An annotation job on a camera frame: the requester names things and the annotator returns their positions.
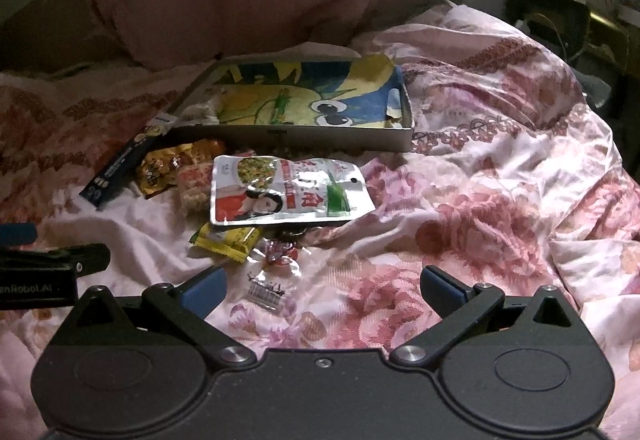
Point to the gold snack packet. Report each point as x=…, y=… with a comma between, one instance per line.
x=155, y=170

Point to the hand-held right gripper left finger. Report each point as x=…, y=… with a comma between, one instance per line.
x=202, y=295

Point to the orange snack packet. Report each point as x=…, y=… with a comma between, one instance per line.
x=207, y=149

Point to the yellow snack packet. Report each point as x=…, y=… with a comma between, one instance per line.
x=230, y=240

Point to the cartoon printed bag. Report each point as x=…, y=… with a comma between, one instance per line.
x=310, y=85

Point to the grey shallow box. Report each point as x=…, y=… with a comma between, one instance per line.
x=325, y=137

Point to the floral pink blanket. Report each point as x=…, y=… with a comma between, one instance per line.
x=475, y=145

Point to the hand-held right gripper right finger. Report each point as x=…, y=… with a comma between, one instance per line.
x=442, y=287

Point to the brown cardboard panel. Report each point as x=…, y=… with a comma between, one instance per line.
x=55, y=25

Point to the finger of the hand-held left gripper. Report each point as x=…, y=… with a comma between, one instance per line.
x=17, y=235
x=60, y=257

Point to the white crumpled wrapper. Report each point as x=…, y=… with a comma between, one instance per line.
x=200, y=111

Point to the silver snack pouch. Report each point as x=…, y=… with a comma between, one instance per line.
x=300, y=192

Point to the red and white candy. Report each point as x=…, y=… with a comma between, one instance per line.
x=280, y=257

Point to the pink noodle snack packet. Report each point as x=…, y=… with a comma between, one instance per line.
x=192, y=185

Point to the dark blue long carton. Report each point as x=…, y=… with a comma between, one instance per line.
x=120, y=165

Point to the small clear packet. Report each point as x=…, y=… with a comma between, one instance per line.
x=265, y=292

